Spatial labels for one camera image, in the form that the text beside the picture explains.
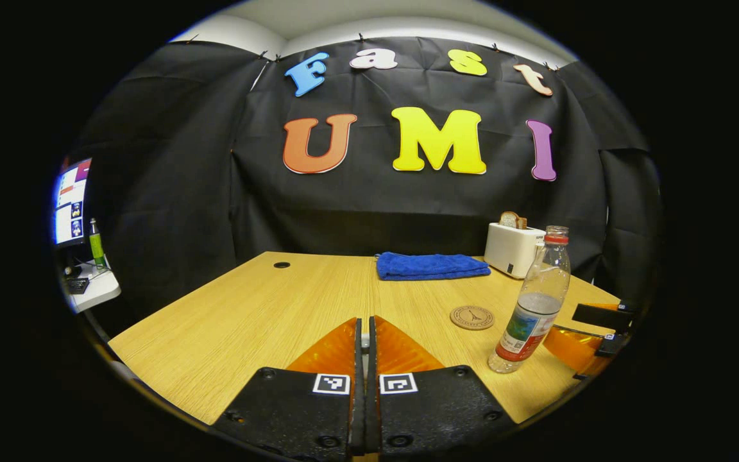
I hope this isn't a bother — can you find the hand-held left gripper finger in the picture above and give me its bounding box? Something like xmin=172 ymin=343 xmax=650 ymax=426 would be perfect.
xmin=368 ymin=316 xmax=516 ymax=458
xmin=212 ymin=318 xmax=365 ymax=460

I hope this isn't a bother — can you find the clear plastic water bottle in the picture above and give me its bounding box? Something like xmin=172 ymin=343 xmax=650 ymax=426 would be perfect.
xmin=488 ymin=225 xmax=572 ymax=374

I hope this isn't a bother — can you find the round wooden coaster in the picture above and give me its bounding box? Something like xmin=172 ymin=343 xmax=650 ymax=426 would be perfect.
xmin=450 ymin=305 xmax=495 ymax=331

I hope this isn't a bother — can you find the green drink bottle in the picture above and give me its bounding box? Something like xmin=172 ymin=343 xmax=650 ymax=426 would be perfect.
xmin=89 ymin=218 xmax=106 ymax=269

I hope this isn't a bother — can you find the white toaster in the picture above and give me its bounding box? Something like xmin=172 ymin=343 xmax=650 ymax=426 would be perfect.
xmin=484 ymin=222 xmax=547 ymax=279

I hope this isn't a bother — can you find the blue folded towel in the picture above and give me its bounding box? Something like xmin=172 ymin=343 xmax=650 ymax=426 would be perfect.
xmin=376 ymin=252 xmax=491 ymax=282

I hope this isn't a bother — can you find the white side table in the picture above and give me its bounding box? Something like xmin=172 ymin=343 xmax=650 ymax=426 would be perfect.
xmin=65 ymin=260 xmax=122 ymax=314

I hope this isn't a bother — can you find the black backdrop cloth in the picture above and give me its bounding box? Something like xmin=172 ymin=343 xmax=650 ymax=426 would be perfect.
xmin=65 ymin=37 xmax=662 ymax=315

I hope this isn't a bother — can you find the computer monitor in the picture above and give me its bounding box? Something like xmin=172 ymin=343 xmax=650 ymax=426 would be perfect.
xmin=54 ymin=158 xmax=92 ymax=248

